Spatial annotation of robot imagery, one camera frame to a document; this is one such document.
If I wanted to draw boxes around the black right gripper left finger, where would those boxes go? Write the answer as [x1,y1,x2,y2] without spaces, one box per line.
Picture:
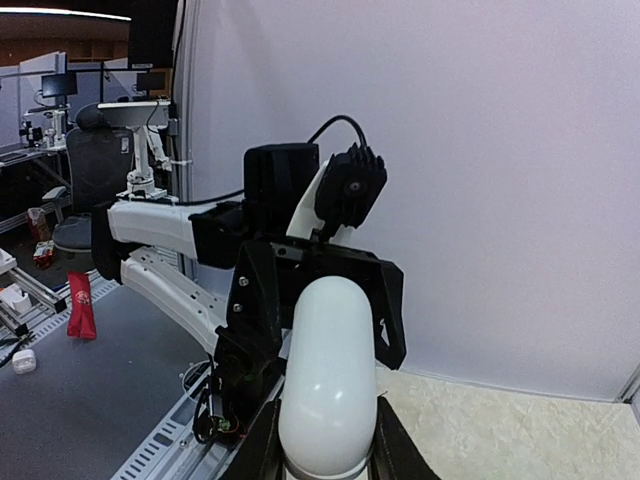
[235,400,283,480]

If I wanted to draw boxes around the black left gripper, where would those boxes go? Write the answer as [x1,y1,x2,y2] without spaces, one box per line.
[214,238,406,390]

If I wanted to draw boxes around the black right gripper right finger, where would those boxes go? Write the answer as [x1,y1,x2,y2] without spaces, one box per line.
[372,396,440,480]

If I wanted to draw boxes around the white oval charging case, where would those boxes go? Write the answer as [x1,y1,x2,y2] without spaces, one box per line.
[278,276,377,479]

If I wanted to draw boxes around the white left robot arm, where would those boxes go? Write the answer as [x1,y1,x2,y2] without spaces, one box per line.
[92,142,406,391]

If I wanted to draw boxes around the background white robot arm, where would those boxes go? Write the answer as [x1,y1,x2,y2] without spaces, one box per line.
[119,100,171,200]

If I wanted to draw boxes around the red bag on floor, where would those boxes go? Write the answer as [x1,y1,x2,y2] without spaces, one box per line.
[67,271,97,340]

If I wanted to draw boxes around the grey office chair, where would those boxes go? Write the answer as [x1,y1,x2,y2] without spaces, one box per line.
[45,103,134,254]

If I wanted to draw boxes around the background computer monitor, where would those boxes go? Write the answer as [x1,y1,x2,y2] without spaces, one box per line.
[41,72,78,98]

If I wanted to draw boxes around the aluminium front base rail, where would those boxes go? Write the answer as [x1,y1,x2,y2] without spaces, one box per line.
[107,349,291,480]

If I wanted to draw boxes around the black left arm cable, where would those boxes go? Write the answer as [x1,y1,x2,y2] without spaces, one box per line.
[169,114,374,206]

